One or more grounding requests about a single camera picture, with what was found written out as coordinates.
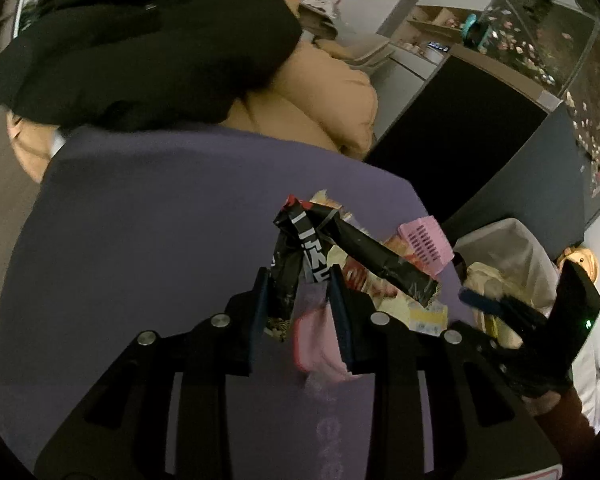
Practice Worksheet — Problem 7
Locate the black garment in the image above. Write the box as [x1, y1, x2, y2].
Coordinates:
[0, 0, 303, 133]

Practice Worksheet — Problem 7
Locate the round wooden ornament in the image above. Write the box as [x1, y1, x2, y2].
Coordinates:
[555, 245, 600, 282]

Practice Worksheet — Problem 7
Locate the glass display case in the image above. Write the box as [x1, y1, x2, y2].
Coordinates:
[460, 0, 600, 201]

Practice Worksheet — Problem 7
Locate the yellow white wrapper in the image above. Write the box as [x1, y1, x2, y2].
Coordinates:
[380, 295, 449, 336]

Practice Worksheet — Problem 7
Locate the dark cabinet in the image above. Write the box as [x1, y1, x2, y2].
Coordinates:
[362, 42, 600, 241]

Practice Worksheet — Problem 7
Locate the black snack wrapper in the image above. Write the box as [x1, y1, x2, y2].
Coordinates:
[267, 195, 441, 343]

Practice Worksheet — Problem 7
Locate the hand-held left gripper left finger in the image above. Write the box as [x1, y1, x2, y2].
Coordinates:
[34, 266, 271, 480]

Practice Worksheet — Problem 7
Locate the pink packet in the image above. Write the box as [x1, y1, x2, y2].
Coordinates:
[396, 215, 455, 277]

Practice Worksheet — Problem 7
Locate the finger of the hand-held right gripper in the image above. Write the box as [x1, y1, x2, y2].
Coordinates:
[458, 285, 552, 342]

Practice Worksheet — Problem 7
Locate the purple mat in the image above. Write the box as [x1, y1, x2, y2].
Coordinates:
[0, 125, 456, 480]

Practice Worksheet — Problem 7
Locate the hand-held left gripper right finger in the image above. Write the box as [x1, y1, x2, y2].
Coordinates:
[329, 265, 563, 480]

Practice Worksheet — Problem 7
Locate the person's right forearm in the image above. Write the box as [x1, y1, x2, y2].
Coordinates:
[530, 387, 598, 442]

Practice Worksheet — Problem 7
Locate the small pink wrapper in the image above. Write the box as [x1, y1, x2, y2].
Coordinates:
[292, 280, 353, 386]

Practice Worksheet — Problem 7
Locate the teal toy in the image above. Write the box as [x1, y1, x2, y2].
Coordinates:
[462, 14, 496, 47]

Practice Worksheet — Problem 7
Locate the wooden shelf with small items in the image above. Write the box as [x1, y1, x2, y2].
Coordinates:
[400, 4, 481, 61]

